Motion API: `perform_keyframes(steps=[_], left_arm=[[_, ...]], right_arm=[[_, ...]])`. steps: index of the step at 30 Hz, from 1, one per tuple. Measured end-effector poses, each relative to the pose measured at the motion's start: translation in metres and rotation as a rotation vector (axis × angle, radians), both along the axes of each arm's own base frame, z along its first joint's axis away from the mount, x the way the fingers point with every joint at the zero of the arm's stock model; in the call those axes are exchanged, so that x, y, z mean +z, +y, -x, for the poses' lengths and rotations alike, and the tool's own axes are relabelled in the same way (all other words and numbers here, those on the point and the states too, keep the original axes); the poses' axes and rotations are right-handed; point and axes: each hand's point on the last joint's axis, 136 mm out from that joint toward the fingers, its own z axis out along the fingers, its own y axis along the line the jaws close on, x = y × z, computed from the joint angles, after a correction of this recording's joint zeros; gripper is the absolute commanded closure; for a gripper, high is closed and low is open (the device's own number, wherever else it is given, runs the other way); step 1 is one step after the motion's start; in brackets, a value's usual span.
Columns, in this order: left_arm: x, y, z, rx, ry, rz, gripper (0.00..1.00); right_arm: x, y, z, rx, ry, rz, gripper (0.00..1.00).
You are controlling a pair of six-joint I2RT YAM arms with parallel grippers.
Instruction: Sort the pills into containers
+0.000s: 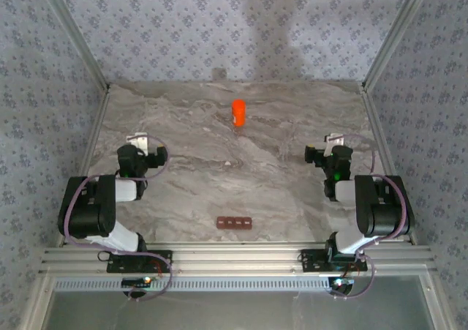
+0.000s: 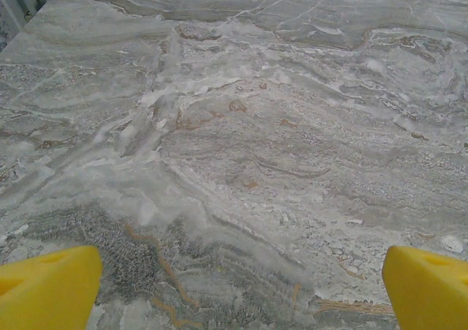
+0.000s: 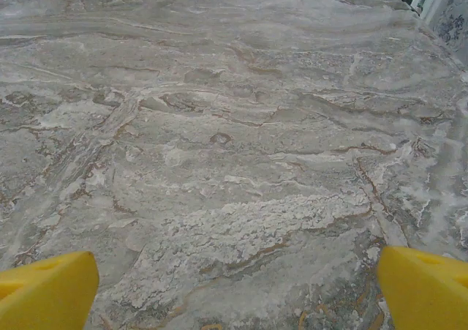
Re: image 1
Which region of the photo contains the orange pill bottle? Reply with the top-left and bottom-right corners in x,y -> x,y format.
231,99 -> 247,127

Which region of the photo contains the brown pill organizer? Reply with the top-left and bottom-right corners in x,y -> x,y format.
216,216 -> 254,231

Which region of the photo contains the small circuit board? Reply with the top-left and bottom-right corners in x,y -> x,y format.
121,277 -> 153,288
328,277 -> 355,289

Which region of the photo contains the grey metal panel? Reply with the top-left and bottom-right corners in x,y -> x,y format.
39,277 -> 439,330

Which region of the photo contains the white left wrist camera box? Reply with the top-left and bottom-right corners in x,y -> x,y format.
126,132 -> 149,154

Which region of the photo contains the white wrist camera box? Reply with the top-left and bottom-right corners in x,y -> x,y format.
126,132 -> 149,154
324,132 -> 347,156

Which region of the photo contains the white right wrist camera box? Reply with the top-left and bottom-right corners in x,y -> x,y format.
324,132 -> 347,156

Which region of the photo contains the aluminium table side rail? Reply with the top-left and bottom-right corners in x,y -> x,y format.
54,84 -> 113,249
360,84 -> 418,245

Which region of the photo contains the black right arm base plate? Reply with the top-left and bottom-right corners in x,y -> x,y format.
300,249 -> 368,272

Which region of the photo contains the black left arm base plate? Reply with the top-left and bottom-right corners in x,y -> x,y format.
106,250 -> 173,274

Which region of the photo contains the aluminium mounting rail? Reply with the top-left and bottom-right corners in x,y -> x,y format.
38,244 -> 438,277

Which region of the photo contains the aluminium frame post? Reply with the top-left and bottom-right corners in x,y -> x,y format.
361,0 -> 436,89
34,0 -> 111,91

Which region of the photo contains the grey slotted cable duct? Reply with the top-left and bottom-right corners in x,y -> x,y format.
53,275 -> 336,293

